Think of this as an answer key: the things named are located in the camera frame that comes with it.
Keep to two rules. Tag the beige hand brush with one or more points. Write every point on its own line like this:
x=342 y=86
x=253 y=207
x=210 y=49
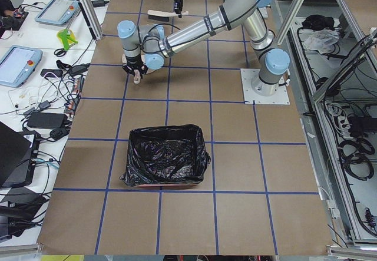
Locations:
x=164 y=16

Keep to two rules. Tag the black lined trash bin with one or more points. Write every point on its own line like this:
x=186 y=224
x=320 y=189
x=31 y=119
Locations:
x=166 y=155

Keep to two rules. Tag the yellow tape roll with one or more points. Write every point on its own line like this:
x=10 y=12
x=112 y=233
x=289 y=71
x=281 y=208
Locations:
x=66 y=34

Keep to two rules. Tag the teach pendant far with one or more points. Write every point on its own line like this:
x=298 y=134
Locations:
x=56 y=12

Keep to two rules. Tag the teach pendant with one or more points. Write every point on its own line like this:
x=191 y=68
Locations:
x=18 y=64
x=56 y=12

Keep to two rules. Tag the black power adapter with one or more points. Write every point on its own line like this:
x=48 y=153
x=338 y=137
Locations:
x=47 y=120

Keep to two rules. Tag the teach pendant near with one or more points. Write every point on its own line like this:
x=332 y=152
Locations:
x=18 y=64

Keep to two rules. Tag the black laptop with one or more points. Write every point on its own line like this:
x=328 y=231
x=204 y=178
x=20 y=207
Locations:
x=18 y=153

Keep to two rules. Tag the white crumpled cloth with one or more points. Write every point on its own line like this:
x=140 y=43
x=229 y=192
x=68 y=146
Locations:
x=322 y=41

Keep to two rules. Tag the green handled scissors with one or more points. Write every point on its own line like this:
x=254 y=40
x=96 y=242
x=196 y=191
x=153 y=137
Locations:
x=67 y=44

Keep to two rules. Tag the aluminium frame post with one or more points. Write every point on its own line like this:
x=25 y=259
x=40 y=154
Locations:
x=91 y=19

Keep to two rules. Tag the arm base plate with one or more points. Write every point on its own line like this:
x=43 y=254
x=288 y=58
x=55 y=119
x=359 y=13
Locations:
x=257 y=92

